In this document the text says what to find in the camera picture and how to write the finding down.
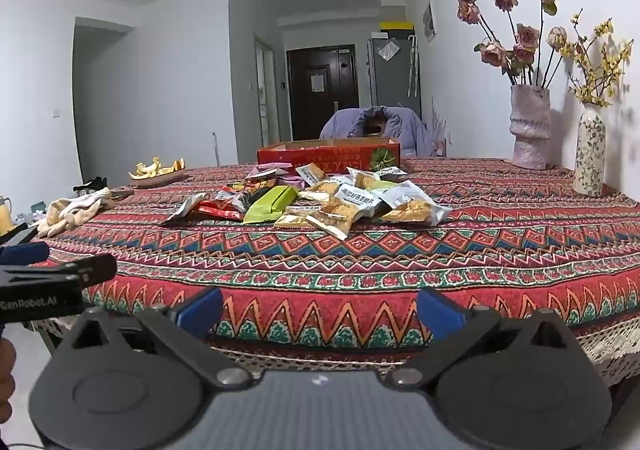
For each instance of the black smartphone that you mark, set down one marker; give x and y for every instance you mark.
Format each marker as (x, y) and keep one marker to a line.
(122, 193)

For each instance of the white folded umbrella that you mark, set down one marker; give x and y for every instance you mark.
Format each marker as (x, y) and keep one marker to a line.
(412, 69)

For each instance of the yellow thermos jug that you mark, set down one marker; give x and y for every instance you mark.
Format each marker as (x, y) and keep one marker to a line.
(4, 217)

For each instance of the pink ceramic vase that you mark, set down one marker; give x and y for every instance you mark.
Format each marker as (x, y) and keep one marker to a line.
(530, 129)

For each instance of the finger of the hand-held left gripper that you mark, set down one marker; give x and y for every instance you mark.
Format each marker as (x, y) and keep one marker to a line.
(95, 270)
(25, 252)

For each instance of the yellow black box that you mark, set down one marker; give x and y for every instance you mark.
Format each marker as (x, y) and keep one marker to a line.
(395, 27)

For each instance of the brown chair back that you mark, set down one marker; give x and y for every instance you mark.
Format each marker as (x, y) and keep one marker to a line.
(375, 127)

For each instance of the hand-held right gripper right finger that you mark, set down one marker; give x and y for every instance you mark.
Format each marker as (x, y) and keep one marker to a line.
(440, 312)

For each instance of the white paper notice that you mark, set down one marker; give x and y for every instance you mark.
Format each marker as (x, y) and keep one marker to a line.
(317, 83)

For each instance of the clear plastic bag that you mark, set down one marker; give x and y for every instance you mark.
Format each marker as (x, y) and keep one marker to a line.
(387, 50)

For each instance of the yellow flower sprigs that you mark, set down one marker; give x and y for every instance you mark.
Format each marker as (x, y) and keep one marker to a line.
(597, 79)

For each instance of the grey refrigerator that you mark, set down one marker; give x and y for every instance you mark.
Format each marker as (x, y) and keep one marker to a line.
(392, 84)

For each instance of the purple puffer jacket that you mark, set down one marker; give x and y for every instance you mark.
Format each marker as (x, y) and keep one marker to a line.
(340, 127)

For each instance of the dried pink roses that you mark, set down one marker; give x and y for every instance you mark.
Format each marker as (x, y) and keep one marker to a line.
(527, 37)

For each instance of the bowl of fruit peels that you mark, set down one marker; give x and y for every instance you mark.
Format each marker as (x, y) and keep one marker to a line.
(150, 167)

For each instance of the low black side table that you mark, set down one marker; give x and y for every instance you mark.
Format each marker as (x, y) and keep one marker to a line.
(30, 215)

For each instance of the red cardboard box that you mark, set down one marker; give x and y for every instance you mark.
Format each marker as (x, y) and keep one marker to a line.
(325, 157)

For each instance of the framed wall picture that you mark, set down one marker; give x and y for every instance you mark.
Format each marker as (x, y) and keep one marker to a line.
(429, 19)

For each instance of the person's left hand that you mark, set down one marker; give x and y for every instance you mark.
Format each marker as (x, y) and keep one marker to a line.
(4, 395)

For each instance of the pile of mixed snack bags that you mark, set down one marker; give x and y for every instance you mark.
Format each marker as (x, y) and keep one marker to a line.
(345, 210)

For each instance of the cream cloth gloves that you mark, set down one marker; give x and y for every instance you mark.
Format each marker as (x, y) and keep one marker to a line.
(75, 210)

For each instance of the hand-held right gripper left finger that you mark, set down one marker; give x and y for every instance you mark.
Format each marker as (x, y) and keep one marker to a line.
(200, 311)

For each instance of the glass interior door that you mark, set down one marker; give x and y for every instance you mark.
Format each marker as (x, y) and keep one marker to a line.
(265, 89)

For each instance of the dark entrance door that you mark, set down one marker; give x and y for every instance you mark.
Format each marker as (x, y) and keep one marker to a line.
(322, 114)

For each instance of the white mop pole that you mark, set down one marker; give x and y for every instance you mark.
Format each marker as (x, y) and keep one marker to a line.
(216, 149)

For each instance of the brown oval plate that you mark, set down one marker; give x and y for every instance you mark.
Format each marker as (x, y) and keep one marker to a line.
(155, 180)

